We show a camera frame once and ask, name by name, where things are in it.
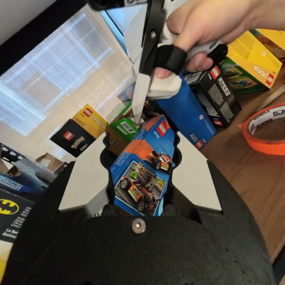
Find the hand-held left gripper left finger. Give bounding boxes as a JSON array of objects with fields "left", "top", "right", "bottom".
[{"left": 58, "top": 132, "right": 115, "bottom": 218}]

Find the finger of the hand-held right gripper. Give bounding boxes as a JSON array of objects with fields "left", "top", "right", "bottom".
[{"left": 132, "top": 73, "right": 153, "bottom": 124}]

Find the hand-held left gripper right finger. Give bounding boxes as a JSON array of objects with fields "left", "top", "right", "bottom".
[{"left": 165, "top": 131, "right": 223, "bottom": 212}]

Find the small blue toy car box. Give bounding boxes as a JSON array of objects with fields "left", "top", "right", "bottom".
[{"left": 110, "top": 115, "right": 178, "bottom": 217}]

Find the orange tape roll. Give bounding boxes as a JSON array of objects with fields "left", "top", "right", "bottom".
[{"left": 238, "top": 105, "right": 285, "bottom": 156}]

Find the black bat logo box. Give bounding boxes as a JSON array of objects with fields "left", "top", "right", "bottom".
[{"left": 0, "top": 171, "right": 48, "bottom": 242}]

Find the person's right forearm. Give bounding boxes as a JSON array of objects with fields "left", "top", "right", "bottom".
[{"left": 256, "top": 0, "right": 285, "bottom": 31}]

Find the person's right hand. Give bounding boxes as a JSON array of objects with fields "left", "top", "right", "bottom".
[{"left": 154, "top": 0, "right": 266, "bottom": 80}]

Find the green box with barcode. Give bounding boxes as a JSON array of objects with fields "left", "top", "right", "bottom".
[{"left": 109, "top": 105, "right": 139, "bottom": 143}]

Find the open brown cardboard box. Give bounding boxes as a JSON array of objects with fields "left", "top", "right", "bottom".
[{"left": 36, "top": 152, "right": 67, "bottom": 173}]

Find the black box yellow logo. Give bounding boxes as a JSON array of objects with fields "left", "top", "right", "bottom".
[{"left": 50, "top": 119, "right": 96, "bottom": 158}]

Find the large blue toy box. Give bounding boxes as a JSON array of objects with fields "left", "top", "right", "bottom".
[{"left": 118, "top": 73, "right": 217, "bottom": 151}]

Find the yellow toy box brown side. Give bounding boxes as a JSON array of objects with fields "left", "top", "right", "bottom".
[{"left": 72, "top": 104, "right": 134, "bottom": 157}]

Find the black racing toy box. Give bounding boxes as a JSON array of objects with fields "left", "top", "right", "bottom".
[{"left": 185, "top": 65, "right": 242, "bottom": 128}]

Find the yellow toy box green picture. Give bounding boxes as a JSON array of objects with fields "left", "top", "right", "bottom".
[{"left": 219, "top": 29, "right": 285, "bottom": 94}]

